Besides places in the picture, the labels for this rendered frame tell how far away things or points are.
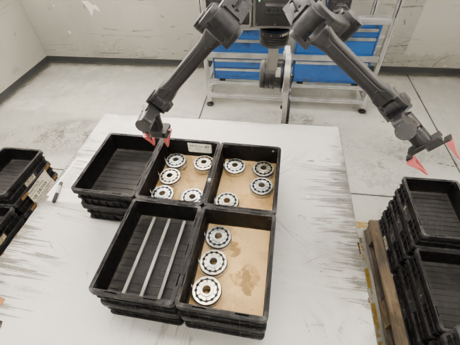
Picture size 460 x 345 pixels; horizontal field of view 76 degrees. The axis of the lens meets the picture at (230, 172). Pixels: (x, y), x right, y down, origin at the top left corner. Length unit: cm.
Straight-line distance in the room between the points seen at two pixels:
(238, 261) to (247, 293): 13
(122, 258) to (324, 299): 81
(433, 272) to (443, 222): 29
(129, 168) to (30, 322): 75
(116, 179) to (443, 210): 179
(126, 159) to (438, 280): 173
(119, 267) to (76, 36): 387
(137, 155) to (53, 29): 345
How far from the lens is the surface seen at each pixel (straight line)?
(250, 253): 119
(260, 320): 100
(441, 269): 197
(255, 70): 315
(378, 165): 290
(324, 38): 94
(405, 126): 101
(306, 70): 317
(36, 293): 152
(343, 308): 131
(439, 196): 213
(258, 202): 133
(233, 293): 113
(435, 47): 436
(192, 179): 144
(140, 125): 113
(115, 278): 125
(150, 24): 419
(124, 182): 153
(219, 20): 91
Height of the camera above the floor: 189
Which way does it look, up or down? 47 degrees down
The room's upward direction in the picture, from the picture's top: 3 degrees counter-clockwise
